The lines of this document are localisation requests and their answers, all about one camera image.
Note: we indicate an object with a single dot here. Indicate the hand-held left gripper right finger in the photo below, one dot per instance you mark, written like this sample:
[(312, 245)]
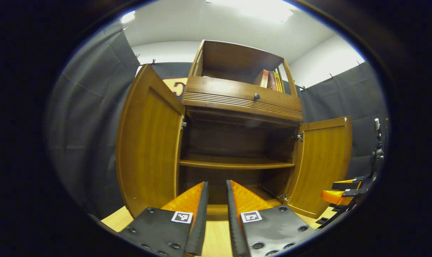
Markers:
[(233, 228)]

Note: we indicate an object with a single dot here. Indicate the wooden shoe cabinet door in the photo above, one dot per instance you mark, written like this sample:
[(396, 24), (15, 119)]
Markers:
[(323, 164), (148, 150)]

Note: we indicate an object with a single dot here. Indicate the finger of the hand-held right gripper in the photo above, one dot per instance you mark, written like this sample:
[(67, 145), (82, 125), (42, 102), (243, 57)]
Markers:
[(351, 193), (344, 185)]

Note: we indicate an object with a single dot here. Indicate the black backdrop cloth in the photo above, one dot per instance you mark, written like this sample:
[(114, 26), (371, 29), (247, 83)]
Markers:
[(84, 107)]

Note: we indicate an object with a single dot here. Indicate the small ceiling light panel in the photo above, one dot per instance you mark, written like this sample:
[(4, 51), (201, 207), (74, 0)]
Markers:
[(128, 16)]

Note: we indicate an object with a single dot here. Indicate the wooden drawer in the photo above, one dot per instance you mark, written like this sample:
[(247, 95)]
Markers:
[(219, 89)]

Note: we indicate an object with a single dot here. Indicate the metal door hinge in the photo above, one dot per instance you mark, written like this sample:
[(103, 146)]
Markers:
[(300, 136), (284, 197), (183, 123)]

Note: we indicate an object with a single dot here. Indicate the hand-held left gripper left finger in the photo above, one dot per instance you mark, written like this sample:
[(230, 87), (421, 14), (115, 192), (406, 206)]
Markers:
[(201, 221)]

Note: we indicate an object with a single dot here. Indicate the wooden inner shelf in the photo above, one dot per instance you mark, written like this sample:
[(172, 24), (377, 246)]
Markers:
[(234, 162)]

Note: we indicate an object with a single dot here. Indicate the large ceiling light panel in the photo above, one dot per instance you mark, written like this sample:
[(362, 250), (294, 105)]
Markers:
[(251, 9)]

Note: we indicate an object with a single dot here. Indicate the black drawer knob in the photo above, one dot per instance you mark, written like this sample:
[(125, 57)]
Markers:
[(256, 97)]

